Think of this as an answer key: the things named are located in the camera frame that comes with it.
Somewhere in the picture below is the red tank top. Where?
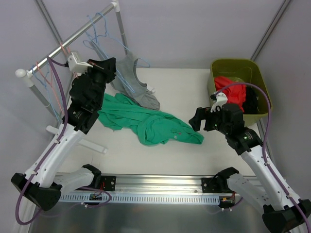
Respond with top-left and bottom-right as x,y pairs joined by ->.
214,76 -> 246,112

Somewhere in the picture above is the black tank top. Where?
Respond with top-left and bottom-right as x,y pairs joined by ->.
242,86 -> 259,115

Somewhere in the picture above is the green tank top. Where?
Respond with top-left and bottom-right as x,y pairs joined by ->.
98,93 -> 204,146

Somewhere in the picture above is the light blue wire hanger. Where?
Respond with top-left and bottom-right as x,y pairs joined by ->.
31,65 -> 61,123

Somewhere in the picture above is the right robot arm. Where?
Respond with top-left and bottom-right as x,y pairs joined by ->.
189,103 -> 311,233

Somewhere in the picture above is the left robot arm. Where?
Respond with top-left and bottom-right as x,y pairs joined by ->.
11,57 -> 116,211

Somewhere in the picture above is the grey tank top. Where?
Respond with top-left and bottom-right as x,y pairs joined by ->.
91,40 -> 161,111

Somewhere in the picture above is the olive green plastic basket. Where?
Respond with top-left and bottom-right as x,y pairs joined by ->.
207,59 -> 269,127

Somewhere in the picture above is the silver clothes rack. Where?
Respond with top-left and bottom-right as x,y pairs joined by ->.
15,0 -> 156,153

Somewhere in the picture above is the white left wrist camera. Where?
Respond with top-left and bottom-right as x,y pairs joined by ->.
67,51 -> 93,74

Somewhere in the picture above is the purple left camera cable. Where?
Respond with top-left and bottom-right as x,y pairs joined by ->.
16,57 -> 71,225

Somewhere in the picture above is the aluminium rail with cable duct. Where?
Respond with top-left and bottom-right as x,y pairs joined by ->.
54,172 -> 263,212

